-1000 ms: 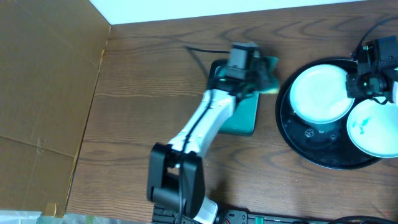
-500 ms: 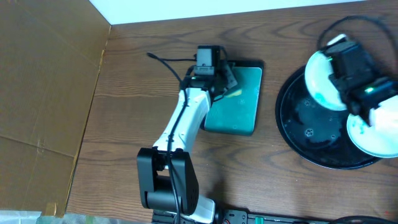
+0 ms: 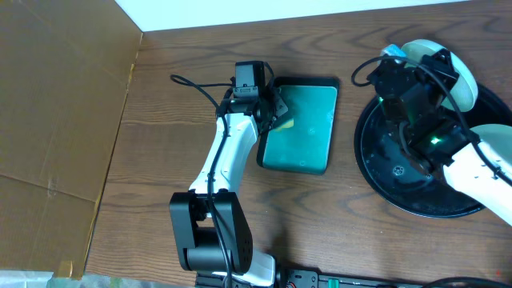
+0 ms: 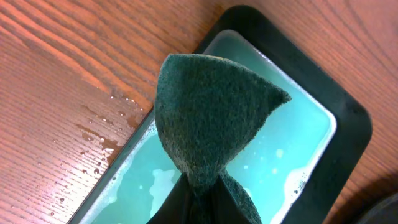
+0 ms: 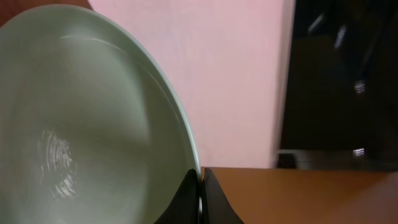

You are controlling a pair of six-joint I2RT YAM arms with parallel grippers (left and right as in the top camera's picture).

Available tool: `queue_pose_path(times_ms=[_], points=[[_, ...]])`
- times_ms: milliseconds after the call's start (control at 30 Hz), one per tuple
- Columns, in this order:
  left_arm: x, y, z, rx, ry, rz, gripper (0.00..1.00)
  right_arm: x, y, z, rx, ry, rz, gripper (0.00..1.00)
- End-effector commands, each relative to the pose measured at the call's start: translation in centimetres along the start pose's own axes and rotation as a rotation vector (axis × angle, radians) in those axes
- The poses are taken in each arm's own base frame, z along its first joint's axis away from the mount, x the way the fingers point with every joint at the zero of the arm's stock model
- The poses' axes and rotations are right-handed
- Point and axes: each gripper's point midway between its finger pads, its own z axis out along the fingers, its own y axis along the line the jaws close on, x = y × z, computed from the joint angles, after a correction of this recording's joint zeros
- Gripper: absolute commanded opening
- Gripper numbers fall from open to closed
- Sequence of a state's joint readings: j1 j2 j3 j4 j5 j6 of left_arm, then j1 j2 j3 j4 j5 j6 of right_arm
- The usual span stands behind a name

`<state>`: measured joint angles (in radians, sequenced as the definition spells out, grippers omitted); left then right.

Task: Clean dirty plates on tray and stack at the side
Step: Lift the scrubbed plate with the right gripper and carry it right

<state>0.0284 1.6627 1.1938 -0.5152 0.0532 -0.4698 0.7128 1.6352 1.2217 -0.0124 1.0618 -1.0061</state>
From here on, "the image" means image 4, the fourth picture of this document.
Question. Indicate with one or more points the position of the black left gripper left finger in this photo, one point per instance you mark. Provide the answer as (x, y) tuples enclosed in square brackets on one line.
[(176, 207)]

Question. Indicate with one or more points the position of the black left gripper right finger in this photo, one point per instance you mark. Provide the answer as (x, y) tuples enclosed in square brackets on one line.
[(225, 209)]

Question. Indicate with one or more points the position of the green yellow scrub sponge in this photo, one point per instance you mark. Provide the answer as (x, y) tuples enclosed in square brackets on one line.
[(207, 110)]

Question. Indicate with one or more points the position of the black rectangular soap water tray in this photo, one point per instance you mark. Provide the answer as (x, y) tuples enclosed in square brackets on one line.
[(295, 167)]

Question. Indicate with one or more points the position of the round black serving tray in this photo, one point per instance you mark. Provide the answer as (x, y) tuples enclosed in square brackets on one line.
[(384, 212)]

